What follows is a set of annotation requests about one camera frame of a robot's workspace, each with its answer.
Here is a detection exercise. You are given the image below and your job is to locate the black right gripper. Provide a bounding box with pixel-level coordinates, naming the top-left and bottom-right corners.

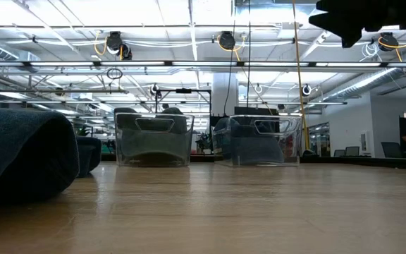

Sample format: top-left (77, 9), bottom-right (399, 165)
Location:
top-left (308, 0), bottom-right (406, 49)

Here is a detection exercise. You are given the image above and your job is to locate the blue denim baseball cap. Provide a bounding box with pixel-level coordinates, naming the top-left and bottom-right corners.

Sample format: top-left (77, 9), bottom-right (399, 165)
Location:
top-left (0, 107), bottom-right (80, 207)
top-left (214, 117), bottom-right (285, 166)
top-left (75, 135), bottom-right (102, 178)

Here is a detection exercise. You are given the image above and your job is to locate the clear plastic storage bin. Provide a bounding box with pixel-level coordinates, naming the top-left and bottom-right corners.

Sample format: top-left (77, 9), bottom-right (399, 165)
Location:
top-left (113, 111), bottom-right (195, 168)
top-left (212, 114), bottom-right (302, 168)

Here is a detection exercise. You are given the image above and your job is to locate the white building pillar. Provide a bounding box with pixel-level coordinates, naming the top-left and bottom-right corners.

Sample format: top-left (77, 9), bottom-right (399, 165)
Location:
top-left (211, 72), bottom-right (240, 117)

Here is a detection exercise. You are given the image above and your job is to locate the long linear ceiling light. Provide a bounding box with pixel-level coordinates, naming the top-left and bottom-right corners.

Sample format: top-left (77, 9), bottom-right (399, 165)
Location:
top-left (0, 60), bottom-right (406, 68)

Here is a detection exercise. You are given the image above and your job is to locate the black ceiling cable reel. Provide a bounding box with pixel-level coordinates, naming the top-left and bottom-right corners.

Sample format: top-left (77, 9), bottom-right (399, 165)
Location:
top-left (106, 30), bottom-right (123, 54)
top-left (219, 30), bottom-right (237, 51)
top-left (120, 42), bottom-right (133, 61)
top-left (379, 32), bottom-right (400, 52)

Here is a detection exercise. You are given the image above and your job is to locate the silver rectangular air duct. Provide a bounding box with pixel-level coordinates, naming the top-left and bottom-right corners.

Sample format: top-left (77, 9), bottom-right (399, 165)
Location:
top-left (233, 0), bottom-right (295, 25)

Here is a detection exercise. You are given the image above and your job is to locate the black hanging cable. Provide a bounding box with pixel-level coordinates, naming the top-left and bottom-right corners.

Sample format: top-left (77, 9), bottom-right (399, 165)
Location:
top-left (247, 0), bottom-right (252, 109)
top-left (223, 0), bottom-right (238, 116)

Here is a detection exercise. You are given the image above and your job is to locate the black aluminium table frame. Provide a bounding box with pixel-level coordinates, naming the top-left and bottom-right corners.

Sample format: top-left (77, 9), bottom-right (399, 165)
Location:
top-left (100, 153), bottom-right (406, 171)

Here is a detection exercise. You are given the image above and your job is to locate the black gantry frame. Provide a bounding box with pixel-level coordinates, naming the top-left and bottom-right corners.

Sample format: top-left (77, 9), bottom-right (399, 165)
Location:
top-left (154, 87), bottom-right (214, 163)

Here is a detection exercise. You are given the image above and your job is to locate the coiled black cable loop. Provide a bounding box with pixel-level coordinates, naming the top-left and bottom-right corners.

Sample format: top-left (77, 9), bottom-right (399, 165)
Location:
top-left (106, 67), bottom-right (123, 80)

